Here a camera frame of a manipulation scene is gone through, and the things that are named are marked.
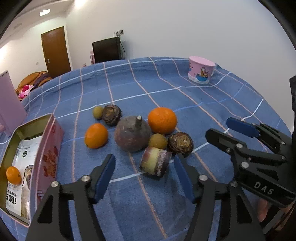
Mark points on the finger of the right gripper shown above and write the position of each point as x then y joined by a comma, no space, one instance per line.
275,140
231,143

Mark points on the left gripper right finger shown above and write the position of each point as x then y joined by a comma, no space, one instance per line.
237,220

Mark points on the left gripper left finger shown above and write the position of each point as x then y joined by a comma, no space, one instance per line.
52,217

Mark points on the dark water chestnut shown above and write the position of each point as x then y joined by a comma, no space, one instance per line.
180,143
111,114

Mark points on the brown longan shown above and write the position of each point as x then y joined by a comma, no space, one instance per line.
158,140

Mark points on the large orange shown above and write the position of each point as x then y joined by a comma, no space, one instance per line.
162,120

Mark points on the sugarcane piece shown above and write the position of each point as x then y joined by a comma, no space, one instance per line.
155,161

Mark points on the medium orange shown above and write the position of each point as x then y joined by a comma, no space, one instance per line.
96,136

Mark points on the purple passion fruit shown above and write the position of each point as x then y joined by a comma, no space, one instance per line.
132,133

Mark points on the green longan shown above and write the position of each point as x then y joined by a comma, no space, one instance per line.
97,112

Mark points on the operator right hand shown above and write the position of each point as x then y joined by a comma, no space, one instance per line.
263,207

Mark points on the printed paper packet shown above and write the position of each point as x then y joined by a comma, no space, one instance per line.
18,195

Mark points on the small orange in tin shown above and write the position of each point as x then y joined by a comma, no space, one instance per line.
13,175

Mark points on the pink cartoon cup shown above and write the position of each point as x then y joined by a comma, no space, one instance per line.
200,69

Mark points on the pink metal tin box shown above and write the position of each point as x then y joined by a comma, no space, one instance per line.
46,162

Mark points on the blue checked tablecloth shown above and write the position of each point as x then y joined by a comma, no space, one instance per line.
136,207

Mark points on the pink electric kettle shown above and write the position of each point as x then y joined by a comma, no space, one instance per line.
12,111

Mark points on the pink floral cushion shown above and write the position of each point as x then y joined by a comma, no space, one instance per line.
25,91

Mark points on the orange leather sofa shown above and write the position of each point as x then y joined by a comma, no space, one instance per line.
37,79

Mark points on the black television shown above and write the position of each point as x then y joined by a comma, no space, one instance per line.
107,50

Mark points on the pink box beside television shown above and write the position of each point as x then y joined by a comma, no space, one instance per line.
92,58

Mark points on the brown wooden door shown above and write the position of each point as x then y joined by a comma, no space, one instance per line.
55,52

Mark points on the ceiling light panel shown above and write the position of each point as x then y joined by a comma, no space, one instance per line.
44,12

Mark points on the wall power socket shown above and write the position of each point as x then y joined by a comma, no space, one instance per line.
119,33

